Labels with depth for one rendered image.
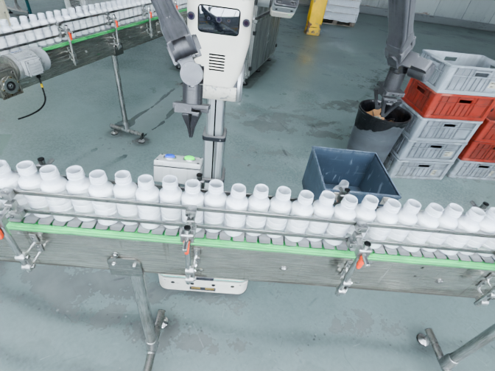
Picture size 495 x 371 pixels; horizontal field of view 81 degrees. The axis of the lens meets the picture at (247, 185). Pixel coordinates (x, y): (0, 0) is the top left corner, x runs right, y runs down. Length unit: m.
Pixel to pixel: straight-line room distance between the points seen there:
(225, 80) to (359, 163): 0.76
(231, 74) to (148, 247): 0.71
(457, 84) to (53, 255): 2.86
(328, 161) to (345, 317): 0.98
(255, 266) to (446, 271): 0.58
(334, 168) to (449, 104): 1.70
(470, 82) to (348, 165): 1.71
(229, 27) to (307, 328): 1.57
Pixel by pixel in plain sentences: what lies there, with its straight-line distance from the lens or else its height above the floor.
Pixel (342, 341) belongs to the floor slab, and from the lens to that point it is 1.93.
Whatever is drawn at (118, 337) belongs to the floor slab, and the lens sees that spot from 1.84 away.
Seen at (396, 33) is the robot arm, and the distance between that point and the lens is 1.00.
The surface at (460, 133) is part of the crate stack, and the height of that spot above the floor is 0.54.
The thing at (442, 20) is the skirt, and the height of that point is 0.12.
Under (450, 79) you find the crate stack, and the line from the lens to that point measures 2.89.
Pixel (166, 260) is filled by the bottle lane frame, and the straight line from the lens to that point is 0.93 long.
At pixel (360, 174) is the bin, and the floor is 0.81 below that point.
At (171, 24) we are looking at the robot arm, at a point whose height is 1.47.
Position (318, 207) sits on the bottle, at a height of 1.13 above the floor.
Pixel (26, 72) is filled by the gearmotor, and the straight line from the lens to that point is 2.07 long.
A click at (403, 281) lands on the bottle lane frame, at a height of 0.88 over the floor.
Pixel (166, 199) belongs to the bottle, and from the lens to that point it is 0.78.
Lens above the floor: 1.65
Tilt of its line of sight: 40 degrees down
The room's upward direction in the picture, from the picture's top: 9 degrees clockwise
